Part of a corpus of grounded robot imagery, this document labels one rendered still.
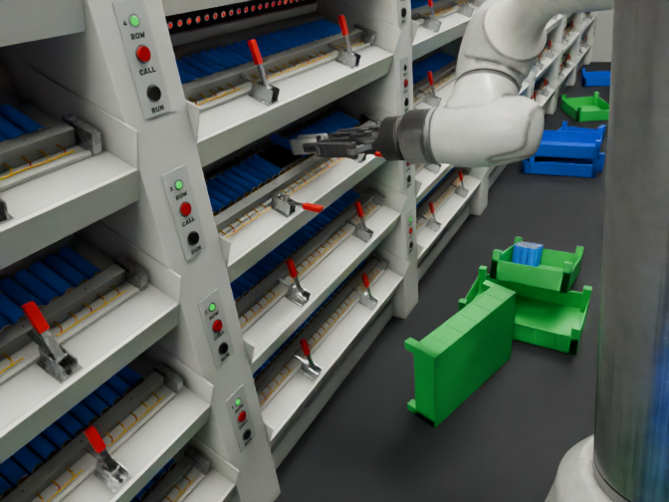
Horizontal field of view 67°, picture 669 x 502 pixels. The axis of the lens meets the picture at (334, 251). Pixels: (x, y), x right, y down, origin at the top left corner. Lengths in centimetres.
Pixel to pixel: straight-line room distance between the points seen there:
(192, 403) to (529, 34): 74
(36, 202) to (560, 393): 110
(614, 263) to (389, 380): 97
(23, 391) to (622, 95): 61
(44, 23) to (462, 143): 54
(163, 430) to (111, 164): 39
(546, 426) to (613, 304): 87
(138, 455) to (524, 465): 73
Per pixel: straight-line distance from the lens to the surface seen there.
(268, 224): 86
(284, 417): 104
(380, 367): 133
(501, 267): 146
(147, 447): 80
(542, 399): 128
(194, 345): 76
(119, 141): 64
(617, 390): 41
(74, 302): 70
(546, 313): 153
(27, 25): 59
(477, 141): 79
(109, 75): 62
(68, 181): 62
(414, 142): 83
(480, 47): 86
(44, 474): 78
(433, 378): 109
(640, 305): 36
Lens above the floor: 90
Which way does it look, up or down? 29 degrees down
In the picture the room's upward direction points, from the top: 7 degrees counter-clockwise
